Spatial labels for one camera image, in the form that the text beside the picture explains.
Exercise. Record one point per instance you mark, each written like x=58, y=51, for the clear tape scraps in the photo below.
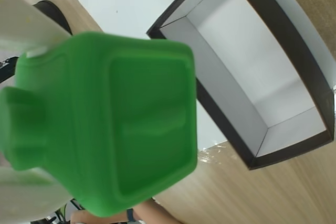
x=212, y=153

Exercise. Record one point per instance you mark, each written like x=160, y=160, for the black round object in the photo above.
x=56, y=16

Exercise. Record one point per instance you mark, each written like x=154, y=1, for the green square block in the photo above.
x=105, y=119

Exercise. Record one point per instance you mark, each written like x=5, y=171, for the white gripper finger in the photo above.
x=23, y=24
x=23, y=197

